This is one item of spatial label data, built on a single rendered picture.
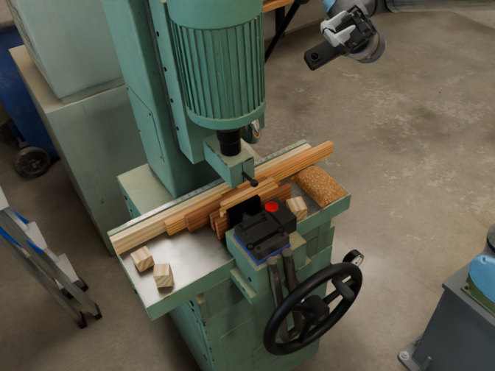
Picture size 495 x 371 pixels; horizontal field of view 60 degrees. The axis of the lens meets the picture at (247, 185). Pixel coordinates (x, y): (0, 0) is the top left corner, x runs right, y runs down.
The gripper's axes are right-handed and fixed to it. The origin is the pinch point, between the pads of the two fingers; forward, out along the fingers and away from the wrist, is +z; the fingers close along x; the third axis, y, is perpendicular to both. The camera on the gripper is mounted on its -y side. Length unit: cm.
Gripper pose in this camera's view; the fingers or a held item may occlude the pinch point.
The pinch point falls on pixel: (323, 32)
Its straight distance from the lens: 96.5
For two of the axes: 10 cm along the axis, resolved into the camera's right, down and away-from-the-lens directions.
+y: 7.5, -4.6, -4.8
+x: 4.7, 8.8, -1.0
